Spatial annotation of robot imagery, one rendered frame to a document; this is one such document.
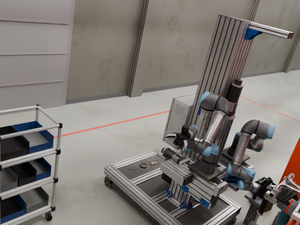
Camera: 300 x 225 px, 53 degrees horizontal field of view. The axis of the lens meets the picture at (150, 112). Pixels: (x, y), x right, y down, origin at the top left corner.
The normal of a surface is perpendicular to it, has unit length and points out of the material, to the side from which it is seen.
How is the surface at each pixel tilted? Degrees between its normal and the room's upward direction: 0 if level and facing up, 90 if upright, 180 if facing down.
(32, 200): 0
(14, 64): 90
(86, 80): 90
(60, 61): 90
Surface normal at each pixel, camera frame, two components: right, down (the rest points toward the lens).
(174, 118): -0.69, 0.15
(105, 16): 0.69, 0.41
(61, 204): 0.20, -0.90
